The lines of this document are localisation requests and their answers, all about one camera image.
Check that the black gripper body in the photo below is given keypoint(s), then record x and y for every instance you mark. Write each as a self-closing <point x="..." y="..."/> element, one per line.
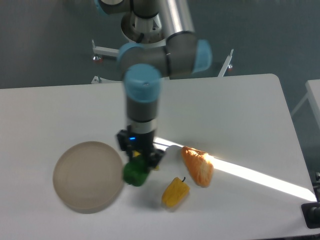
<point x="142" y="143"/>

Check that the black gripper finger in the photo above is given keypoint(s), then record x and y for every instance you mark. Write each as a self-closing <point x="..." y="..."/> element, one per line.
<point x="154" y="158"/>
<point x="124" y="142"/>

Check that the green bell pepper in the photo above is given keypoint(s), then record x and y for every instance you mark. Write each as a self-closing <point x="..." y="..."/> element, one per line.
<point x="136" y="172"/>

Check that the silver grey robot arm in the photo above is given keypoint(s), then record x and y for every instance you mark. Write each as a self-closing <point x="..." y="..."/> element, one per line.
<point x="143" y="68"/>

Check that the yellow bell pepper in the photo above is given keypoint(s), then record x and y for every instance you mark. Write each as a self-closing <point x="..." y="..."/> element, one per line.
<point x="175" y="192"/>

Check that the beige round plate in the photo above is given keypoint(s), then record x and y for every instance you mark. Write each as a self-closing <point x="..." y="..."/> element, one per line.
<point x="88" y="177"/>

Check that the yellow banana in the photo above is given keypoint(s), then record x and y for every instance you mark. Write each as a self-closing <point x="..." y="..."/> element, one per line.
<point x="136" y="154"/>

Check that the orange peeled tangerine piece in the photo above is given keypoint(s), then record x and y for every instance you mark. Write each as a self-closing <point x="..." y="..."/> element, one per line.
<point x="198" y="166"/>

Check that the black device at table edge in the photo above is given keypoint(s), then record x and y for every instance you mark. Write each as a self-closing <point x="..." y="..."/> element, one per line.
<point x="311" y="210"/>

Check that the white side table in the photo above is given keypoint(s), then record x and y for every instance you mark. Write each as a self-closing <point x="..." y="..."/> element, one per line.
<point x="312" y="96"/>

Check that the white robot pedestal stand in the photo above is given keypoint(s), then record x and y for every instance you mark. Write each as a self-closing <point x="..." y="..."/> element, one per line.
<point x="147" y="32"/>

